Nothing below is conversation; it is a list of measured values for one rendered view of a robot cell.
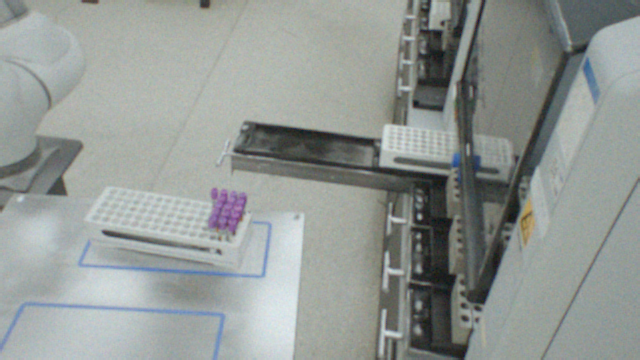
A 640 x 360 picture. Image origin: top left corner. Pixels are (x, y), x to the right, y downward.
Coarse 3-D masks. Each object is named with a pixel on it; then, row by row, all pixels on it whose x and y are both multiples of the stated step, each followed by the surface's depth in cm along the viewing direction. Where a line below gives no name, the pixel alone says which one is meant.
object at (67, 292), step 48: (0, 240) 119; (48, 240) 119; (288, 240) 123; (0, 288) 111; (48, 288) 111; (96, 288) 112; (144, 288) 112; (192, 288) 113; (240, 288) 113; (288, 288) 114; (0, 336) 104; (48, 336) 104; (96, 336) 104; (144, 336) 105; (192, 336) 105; (240, 336) 105; (288, 336) 106
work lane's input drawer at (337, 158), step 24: (240, 144) 146; (264, 144) 148; (288, 144) 149; (312, 144) 149; (336, 144) 150; (360, 144) 151; (240, 168) 147; (264, 168) 146; (288, 168) 145; (312, 168) 144; (336, 168) 143; (360, 168) 143; (384, 168) 142; (408, 192) 144
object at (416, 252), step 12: (408, 240) 129; (420, 240) 125; (408, 252) 126; (420, 252) 123; (384, 264) 129; (408, 264) 123; (420, 264) 120; (384, 276) 126; (408, 276) 120; (420, 276) 119; (384, 288) 124; (420, 288) 119
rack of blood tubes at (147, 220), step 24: (120, 192) 122; (144, 192) 122; (96, 216) 117; (120, 216) 118; (144, 216) 117; (168, 216) 118; (192, 216) 118; (120, 240) 117; (144, 240) 120; (168, 240) 120; (192, 240) 113; (216, 240) 113; (240, 240) 114; (216, 264) 117; (240, 264) 116
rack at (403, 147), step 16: (384, 128) 146; (400, 128) 147; (416, 128) 146; (384, 144) 141; (400, 144) 143; (416, 144) 142; (432, 144) 143; (448, 144) 143; (384, 160) 141; (400, 160) 146; (416, 160) 146; (432, 160) 139; (448, 160) 139
